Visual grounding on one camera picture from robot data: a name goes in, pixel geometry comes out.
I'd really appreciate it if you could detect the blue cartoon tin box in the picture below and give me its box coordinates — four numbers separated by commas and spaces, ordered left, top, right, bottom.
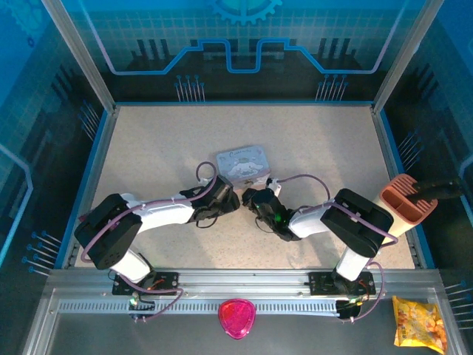
215, 144, 273, 186

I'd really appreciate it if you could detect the pink heart-shaped plastic container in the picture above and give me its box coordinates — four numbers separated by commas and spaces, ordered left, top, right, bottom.
217, 297, 256, 340

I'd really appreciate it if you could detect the orange slotted utensil holder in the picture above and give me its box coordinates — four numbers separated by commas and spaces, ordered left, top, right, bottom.
372, 173, 439, 237

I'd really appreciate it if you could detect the yellow snack bag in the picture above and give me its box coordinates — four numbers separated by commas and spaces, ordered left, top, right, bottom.
391, 295, 449, 355

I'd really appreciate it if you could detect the left wrist camera with white mount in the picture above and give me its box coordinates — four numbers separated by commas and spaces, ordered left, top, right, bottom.
211, 176, 234, 203

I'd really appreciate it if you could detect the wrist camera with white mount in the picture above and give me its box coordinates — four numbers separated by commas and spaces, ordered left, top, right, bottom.
211, 176, 234, 203
264, 177, 284, 197

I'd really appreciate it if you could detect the right wrist camera with white mount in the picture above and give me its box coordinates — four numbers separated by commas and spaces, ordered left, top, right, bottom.
264, 177, 284, 197

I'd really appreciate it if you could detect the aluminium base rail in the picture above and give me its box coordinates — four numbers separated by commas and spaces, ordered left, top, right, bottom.
44, 268, 444, 297

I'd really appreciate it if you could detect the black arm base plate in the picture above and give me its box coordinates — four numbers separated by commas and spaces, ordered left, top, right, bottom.
112, 271, 180, 297
308, 271, 377, 297

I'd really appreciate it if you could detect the grey slotted cable duct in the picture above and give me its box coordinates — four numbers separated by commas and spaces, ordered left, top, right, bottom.
57, 299, 343, 316

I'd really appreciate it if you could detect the aluminium table side rail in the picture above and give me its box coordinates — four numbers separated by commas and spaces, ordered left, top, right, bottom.
61, 104, 120, 270
370, 104, 426, 270

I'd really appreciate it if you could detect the black tool handle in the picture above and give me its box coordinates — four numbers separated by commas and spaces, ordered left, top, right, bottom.
406, 176, 466, 204

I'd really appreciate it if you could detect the aluminium frame post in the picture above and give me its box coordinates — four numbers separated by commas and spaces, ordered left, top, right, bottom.
371, 0, 444, 114
40, 0, 119, 114

